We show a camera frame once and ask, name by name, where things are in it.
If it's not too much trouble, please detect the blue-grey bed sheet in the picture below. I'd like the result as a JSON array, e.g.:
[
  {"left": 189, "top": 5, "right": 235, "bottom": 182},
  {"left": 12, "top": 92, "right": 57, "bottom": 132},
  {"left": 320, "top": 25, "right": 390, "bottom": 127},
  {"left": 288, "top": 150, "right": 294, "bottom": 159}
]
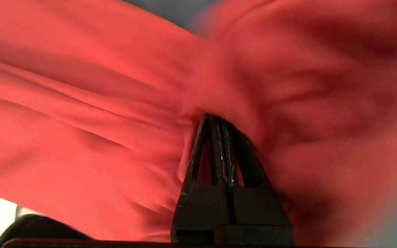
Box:
[{"left": 123, "top": 0, "right": 221, "bottom": 30}]

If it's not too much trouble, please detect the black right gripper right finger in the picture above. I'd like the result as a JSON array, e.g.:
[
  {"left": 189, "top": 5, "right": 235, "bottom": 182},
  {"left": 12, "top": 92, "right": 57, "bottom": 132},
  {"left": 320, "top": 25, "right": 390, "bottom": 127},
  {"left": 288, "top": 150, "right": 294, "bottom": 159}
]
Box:
[{"left": 219, "top": 118, "right": 293, "bottom": 226}]

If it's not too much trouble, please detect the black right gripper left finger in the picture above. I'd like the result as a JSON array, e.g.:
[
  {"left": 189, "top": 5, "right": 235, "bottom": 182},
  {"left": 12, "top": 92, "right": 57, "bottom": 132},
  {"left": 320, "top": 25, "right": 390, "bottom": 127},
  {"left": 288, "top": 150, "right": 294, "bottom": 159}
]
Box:
[{"left": 170, "top": 113, "right": 235, "bottom": 244}]

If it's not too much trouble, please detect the red printed t-shirt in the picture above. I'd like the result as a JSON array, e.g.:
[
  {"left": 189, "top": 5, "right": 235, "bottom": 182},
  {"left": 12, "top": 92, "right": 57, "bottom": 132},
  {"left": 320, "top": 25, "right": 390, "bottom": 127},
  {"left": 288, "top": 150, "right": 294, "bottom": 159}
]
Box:
[{"left": 0, "top": 0, "right": 397, "bottom": 247}]

